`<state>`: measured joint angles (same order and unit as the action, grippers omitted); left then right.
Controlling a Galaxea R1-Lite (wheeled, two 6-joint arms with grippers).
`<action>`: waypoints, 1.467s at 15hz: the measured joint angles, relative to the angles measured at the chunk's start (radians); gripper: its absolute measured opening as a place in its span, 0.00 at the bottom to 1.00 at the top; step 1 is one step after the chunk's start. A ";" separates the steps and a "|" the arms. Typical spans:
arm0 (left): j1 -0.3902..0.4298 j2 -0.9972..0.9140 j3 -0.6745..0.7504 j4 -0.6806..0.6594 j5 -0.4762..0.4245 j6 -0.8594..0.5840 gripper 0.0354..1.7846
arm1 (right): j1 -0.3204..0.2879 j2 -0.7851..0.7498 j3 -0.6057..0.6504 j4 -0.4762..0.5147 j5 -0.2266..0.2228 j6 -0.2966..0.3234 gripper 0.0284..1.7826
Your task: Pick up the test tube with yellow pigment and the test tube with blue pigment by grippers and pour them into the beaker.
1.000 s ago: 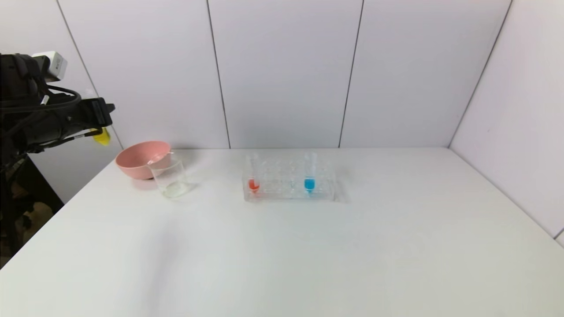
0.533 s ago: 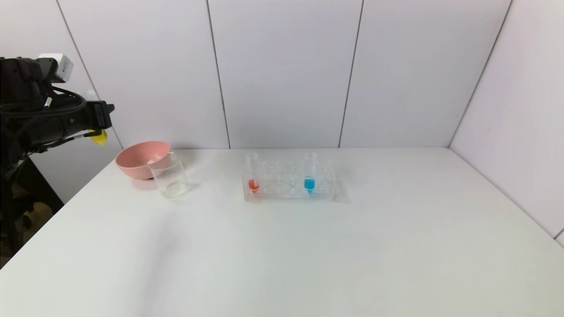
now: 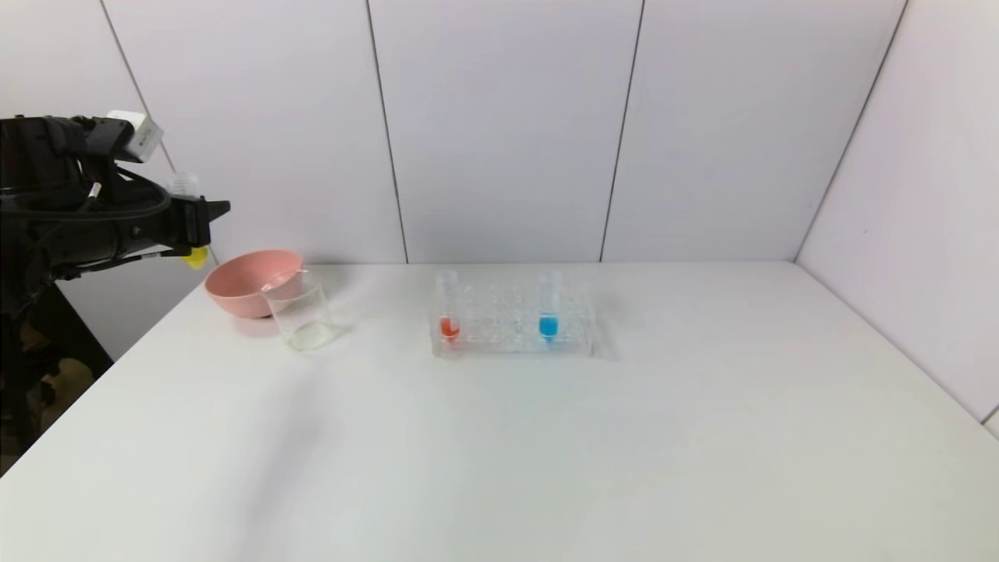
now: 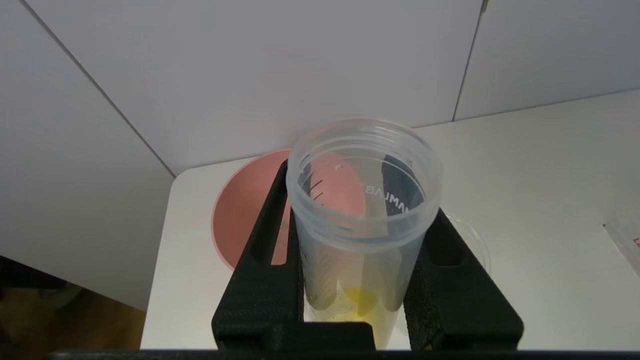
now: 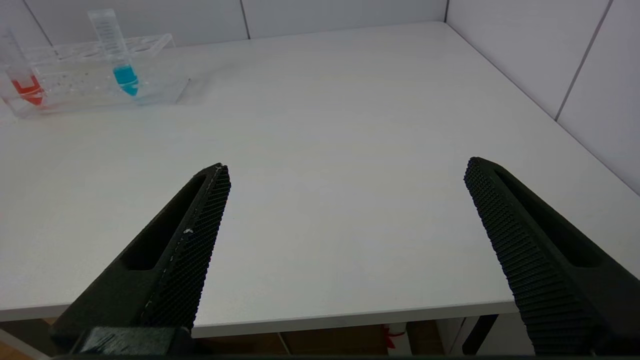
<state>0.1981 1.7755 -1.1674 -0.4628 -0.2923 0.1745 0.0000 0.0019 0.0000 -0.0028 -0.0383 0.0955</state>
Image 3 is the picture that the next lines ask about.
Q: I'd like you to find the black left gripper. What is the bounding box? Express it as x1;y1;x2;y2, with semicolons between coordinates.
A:
114;195;231;258

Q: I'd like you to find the test tube with yellow pigment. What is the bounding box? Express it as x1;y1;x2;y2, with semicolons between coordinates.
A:
169;173;211;271

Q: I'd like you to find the clear glass beaker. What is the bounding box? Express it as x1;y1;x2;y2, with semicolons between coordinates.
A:
261;270;337;353

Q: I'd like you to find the test tube with red pigment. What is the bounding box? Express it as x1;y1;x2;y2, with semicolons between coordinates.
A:
437;270;460;344

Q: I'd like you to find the clear plastic test tube rack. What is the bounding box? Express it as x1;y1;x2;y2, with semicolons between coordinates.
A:
428;273;596;359

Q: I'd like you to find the test tube with blue pigment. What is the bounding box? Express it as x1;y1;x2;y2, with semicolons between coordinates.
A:
539;270;563;345

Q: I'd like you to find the pink plastic bowl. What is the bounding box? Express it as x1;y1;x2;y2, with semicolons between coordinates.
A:
204;251;305;320

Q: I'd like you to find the dark background furniture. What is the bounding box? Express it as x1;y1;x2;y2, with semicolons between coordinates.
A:
0;265;115;478

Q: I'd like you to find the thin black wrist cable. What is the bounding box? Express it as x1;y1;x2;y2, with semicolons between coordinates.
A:
78;165;174;227

